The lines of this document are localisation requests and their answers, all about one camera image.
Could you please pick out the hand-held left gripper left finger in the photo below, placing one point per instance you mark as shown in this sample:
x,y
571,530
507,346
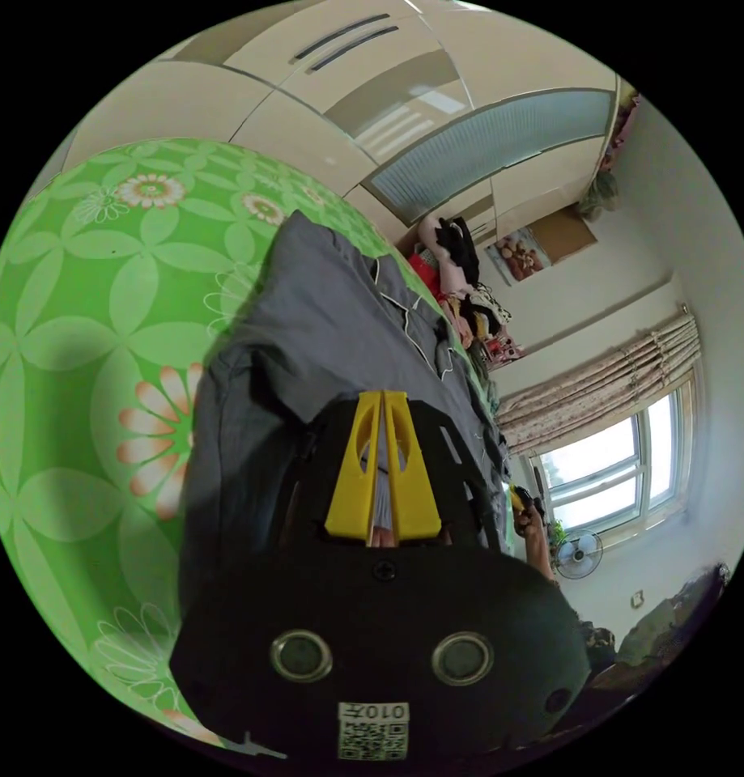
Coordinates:
x,y
350,485

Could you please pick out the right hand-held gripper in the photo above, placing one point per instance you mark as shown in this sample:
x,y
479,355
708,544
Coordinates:
x,y
537,507

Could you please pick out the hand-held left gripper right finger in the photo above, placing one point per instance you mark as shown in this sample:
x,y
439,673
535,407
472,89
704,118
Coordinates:
x,y
415,492

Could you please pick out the gray short sleeve shirt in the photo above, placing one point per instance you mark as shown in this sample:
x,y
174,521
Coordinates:
x,y
299,315

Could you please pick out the person's right forearm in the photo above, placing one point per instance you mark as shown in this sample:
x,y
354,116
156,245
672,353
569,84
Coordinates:
x,y
541,561

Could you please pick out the person's right hand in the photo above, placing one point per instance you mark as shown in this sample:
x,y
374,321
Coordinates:
x,y
528,527

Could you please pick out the standing fan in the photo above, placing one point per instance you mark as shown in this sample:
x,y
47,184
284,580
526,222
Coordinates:
x,y
581,552

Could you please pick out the window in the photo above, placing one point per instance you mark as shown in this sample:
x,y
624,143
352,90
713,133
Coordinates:
x,y
608,467

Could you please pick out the floral curtain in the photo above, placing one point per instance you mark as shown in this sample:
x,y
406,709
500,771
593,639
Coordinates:
x,y
596,388

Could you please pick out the pile of clothes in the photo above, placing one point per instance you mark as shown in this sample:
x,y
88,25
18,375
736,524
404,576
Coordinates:
x,y
469,285

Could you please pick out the bed with green floral sheet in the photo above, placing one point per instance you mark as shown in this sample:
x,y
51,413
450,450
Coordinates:
x,y
74,315

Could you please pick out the beige wardrobe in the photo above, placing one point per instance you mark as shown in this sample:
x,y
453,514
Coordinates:
x,y
323,91

